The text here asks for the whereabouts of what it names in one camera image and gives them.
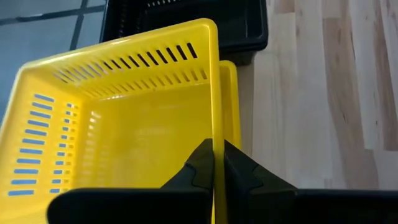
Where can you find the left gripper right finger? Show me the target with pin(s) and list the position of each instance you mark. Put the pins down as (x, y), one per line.
(255, 199)

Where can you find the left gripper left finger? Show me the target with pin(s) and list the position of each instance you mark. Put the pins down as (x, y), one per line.
(192, 199)

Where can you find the yellow plastic basket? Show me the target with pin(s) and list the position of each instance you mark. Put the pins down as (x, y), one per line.
(231, 109)
(140, 124)

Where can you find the black plastic basket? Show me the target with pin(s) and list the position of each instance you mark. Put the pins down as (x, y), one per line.
(217, 18)
(239, 58)

